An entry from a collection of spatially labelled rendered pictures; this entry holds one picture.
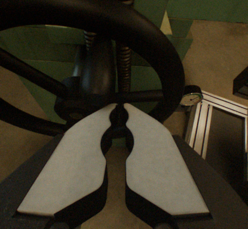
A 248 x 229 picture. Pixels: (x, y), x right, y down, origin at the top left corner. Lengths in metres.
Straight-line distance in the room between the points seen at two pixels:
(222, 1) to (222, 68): 1.41
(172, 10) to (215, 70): 1.39
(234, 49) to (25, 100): 1.99
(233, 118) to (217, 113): 0.09
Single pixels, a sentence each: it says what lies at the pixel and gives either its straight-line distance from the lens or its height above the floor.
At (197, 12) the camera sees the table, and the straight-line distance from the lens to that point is 0.37.
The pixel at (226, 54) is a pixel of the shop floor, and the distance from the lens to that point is 1.95.
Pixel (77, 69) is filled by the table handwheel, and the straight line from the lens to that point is 0.25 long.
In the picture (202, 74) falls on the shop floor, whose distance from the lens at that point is 1.60.
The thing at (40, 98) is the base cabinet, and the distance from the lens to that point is 0.61.
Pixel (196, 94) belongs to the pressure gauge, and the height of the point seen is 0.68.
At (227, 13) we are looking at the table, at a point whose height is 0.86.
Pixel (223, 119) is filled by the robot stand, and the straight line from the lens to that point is 1.11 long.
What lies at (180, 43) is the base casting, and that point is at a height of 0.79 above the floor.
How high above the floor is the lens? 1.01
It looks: 58 degrees down
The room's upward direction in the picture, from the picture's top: 9 degrees clockwise
